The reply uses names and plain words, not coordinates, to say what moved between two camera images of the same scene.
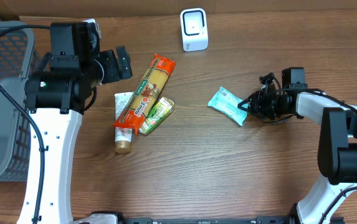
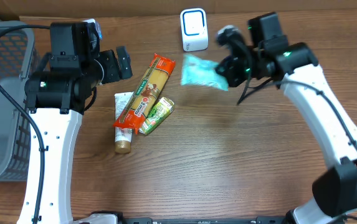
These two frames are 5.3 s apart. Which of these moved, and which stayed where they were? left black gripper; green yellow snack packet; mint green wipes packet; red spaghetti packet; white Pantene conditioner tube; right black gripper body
Moved: right black gripper body; mint green wipes packet
Stayed: green yellow snack packet; white Pantene conditioner tube; left black gripper; red spaghetti packet
